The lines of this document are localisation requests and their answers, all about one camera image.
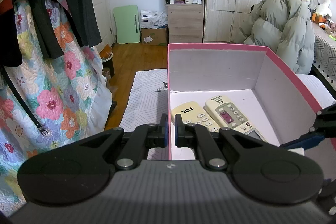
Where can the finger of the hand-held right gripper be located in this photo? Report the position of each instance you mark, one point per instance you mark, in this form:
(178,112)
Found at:
(307,140)
(326,121)

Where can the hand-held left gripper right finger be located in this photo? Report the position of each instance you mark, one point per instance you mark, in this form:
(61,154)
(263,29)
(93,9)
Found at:
(177,132)

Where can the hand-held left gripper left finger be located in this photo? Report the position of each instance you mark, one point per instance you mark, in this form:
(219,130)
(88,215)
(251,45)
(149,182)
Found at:
(165,132)

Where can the long cream remote control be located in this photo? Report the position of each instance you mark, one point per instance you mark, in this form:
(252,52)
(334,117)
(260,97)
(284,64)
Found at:
(231,113)

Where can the pink cardboard box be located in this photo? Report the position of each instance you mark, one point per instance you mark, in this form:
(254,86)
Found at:
(223,71)

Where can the grey patterned mat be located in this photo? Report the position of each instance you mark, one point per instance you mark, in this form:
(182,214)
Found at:
(147,103)

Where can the patterned tablecloth desk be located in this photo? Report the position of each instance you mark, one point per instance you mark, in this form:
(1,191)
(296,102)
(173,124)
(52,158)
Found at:
(325,48)

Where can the dark waste bin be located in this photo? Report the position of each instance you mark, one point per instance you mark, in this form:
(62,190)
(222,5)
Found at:
(108,66)

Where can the grey-green puffer jacket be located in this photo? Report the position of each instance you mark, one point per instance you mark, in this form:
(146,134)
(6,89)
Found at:
(281,29)

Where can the floral quilt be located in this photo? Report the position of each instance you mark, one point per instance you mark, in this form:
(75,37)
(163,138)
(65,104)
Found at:
(60,98)

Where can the goose plush toy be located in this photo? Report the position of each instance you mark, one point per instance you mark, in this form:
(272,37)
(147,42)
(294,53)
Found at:
(323,10)
(311,1)

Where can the pack of tissues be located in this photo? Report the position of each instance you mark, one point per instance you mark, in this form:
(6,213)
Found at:
(153,18)

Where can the green folding table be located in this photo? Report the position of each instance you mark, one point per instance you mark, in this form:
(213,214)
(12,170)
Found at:
(127,24)

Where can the black belt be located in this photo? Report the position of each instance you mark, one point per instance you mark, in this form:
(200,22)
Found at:
(26,111)

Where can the dark hanging clothes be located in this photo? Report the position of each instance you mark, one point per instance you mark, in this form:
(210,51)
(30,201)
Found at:
(52,3)

